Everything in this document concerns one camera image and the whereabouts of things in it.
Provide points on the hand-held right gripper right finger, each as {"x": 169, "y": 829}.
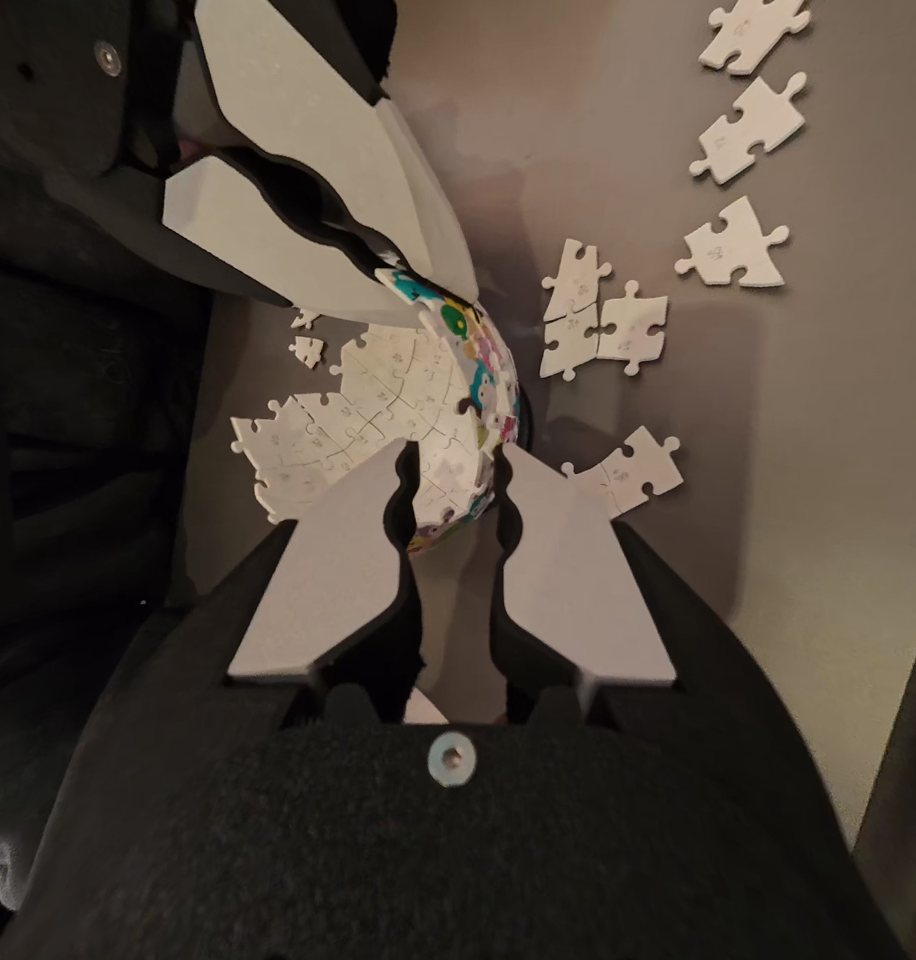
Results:
{"x": 585, "y": 593}

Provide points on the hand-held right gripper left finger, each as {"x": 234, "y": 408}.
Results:
{"x": 316, "y": 593}

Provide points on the single white puzzle piece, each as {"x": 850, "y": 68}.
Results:
{"x": 308, "y": 353}
{"x": 304, "y": 317}

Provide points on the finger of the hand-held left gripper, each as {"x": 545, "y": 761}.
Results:
{"x": 256, "y": 248}
{"x": 323, "y": 105}

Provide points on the puzzle pieces group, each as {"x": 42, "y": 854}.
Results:
{"x": 600, "y": 323}

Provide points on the partly built white puzzle ball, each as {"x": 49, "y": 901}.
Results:
{"x": 383, "y": 405}

